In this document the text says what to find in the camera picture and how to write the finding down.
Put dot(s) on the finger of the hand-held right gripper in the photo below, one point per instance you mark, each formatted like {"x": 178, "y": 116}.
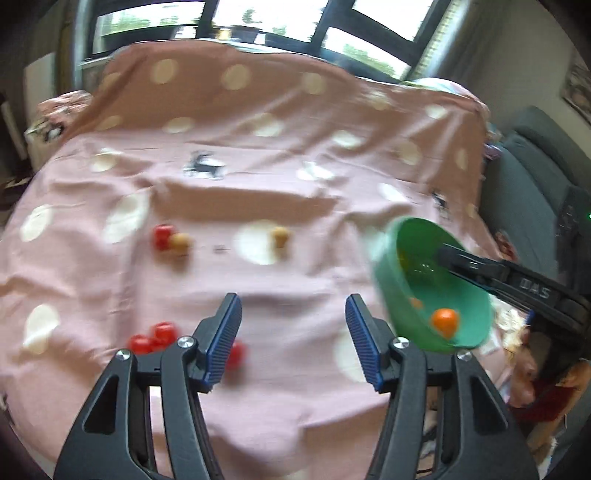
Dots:
{"x": 471, "y": 267}

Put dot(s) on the grey sofa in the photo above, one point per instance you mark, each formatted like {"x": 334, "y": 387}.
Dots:
{"x": 531, "y": 166}

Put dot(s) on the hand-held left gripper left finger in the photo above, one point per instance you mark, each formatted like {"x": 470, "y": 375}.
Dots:
{"x": 224, "y": 339}

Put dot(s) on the black device with green light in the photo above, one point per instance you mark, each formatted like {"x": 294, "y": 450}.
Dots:
{"x": 575, "y": 217}

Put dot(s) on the black-framed window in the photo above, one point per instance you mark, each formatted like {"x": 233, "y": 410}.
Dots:
{"x": 258, "y": 18}

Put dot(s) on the brown longan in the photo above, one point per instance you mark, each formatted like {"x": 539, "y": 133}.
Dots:
{"x": 280, "y": 236}
{"x": 181, "y": 243}

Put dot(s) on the framed wall picture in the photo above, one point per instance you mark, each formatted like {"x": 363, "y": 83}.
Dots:
{"x": 577, "y": 90}

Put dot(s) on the red cherry tomato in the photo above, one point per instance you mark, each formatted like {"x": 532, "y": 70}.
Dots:
{"x": 141, "y": 344}
{"x": 162, "y": 235}
{"x": 235, "y": 355}
{"x": 164, "y": 331}

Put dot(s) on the person's right hand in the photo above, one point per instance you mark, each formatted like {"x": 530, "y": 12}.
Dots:
{"x": 524, "y": 369}

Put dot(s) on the small dark stem bit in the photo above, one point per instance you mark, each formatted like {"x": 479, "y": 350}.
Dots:
{"x": 219, "y": 249}

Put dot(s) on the pink polka-dot cloth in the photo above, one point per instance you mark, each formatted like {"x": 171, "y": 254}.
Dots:
{"x": 231, "y": 161}

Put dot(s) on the orange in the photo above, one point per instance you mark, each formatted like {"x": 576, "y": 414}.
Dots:
{"x": 445, "y": 321}

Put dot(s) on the pile of pink clothes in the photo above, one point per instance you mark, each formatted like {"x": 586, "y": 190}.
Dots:
{"x": 60, "y": 110}

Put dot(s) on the green plastic bowl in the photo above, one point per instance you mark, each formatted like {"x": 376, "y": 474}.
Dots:
{"x": 434, "y": 295}

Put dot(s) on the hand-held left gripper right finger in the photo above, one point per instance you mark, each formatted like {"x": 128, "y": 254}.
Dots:
{"x": 364, "y": 341}

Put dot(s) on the teal pillow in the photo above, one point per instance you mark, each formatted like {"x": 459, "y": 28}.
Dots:
{"x": 438, "y": 85}

